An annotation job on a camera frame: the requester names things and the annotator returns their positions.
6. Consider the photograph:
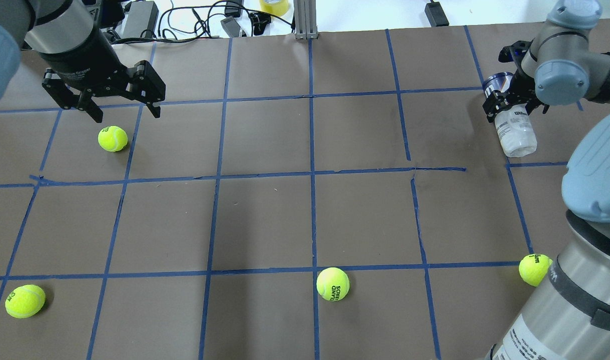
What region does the yellow tape roll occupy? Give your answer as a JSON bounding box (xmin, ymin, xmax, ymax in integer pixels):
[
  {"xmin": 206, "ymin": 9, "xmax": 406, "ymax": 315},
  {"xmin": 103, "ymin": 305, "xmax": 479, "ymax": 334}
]
[{"xmin": 259, "ymin": 0, "xmax": 290, "ymax": 17}]

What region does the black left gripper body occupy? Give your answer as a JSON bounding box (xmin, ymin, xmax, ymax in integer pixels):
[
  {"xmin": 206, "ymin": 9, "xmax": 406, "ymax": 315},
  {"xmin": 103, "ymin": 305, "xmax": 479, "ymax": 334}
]
[{"xmin": 43, "ymin": 30, "xmax": 134, "ymax": 100}]

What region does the aluminium frame post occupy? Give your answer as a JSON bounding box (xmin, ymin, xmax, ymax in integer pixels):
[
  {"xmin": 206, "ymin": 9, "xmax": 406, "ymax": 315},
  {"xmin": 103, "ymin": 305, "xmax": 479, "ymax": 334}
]
[{"xmin": 293, "ymin": 0, "xmax": 319, "ymax": 40}]

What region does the black power adapter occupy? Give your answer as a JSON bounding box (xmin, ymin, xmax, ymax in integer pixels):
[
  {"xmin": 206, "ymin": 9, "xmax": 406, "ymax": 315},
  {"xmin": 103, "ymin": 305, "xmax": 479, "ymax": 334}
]
[{"xmin": 120, "ymin": 0, "xmax": 159, "ymax": 39}]

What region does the small black power brick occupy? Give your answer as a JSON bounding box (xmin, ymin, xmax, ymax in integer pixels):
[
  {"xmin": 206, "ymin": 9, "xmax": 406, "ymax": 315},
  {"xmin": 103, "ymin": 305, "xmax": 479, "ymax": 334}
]
[{"xmin": 424, "ymin": 0, "xmax": 450, "ymax": 27}]

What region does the tennis ball far end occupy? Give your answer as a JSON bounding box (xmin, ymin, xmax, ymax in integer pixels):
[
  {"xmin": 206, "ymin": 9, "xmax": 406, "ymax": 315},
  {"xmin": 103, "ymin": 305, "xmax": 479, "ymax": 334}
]
[{"xmin": 5, "ymin": 284, "xmax": 46, "ymax": 319}]

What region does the Wilson tennis ball can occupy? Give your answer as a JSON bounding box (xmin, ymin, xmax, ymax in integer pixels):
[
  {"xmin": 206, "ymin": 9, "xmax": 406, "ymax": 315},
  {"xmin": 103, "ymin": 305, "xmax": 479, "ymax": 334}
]
[{"xmin": 483, "ymin": 71, "xmax": 537, "ymax": 158}]

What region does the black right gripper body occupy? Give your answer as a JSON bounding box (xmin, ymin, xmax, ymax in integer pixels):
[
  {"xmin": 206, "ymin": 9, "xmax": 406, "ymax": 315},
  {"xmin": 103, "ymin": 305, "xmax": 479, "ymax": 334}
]
[{"xmin": 505, "ymin": 70, "xmax": 544, "ymax": 109}]

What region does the tennis ball with black print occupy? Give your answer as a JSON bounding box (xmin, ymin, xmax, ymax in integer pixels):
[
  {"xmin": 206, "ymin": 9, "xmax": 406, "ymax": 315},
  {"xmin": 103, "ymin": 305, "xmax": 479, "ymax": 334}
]
[{"xmin": 316, "ymin": 267, "xmax": 350, "ymax": 302}]

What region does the tennis ball near arm base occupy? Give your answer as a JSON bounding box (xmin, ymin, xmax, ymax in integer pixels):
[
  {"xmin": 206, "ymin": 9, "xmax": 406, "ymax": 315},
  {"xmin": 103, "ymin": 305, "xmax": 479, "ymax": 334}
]
[{"xmin": 519, "ymin": 253, "xmax": 553, "ymax": 287}]

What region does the tennis ball centre left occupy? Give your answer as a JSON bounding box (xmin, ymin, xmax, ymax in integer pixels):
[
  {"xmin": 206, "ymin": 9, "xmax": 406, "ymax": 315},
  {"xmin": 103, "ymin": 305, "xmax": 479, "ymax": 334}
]
[{"xmin": 97, "ymin": 125, "xmax": 129, "ymax": 153}]

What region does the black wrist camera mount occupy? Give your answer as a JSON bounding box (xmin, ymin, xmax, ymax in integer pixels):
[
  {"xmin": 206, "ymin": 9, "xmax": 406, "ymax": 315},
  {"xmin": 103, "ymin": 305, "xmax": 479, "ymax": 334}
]
[{"xmin": 498, "ymin": 40, "xmax": 532, "ymax": 66}]

